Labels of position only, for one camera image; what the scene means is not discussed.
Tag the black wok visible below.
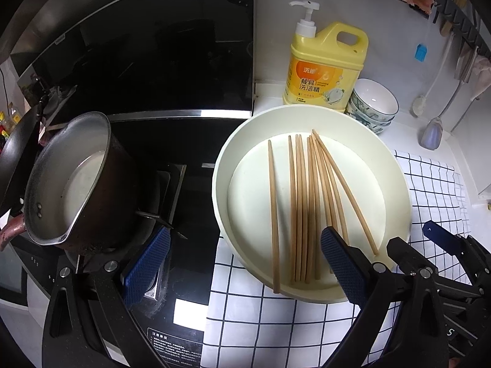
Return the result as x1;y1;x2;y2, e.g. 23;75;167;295
0;98;50;219

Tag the bunch of wooden chopsticks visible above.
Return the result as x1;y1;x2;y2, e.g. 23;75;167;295
267;129;380;294

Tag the black gas stove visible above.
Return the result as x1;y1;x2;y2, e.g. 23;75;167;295
11;111;256;368

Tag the large white round basin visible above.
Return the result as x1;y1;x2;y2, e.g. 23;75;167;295
212;103;413;301

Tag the white checked cloth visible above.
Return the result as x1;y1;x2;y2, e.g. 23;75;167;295
205;149;466;368

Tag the metal spatula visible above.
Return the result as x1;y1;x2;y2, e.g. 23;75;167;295
421;46;480;151

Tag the cluster of seasoning bottles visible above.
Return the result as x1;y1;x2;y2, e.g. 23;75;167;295
0;102;21;142

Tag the dark saucepan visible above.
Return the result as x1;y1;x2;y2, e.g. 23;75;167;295
0;111;139;255

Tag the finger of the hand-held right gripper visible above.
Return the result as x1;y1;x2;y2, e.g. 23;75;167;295
386;237;432;274
422;220;491;288

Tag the yellow dish soap bottle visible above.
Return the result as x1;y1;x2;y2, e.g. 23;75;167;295
283;0;369;113

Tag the white dish brush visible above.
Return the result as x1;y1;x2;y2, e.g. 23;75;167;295
412;33;455;117

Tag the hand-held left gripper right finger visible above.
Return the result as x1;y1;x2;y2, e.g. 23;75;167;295
320;226;452;368

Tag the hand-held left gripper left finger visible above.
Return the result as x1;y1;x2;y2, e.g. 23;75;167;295
41;227;172;368

